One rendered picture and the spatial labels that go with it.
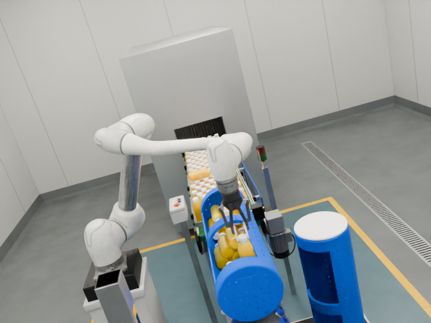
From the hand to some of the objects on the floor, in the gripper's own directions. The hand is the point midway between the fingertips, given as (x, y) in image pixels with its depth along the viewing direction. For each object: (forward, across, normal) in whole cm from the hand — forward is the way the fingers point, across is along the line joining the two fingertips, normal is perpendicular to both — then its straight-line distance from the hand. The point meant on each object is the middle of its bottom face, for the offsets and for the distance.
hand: (240, 231), depth 178 cm
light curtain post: (+133, -37, -68) cm, 154 cm away
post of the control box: (+132, -33, +102) cm, 170 cm away
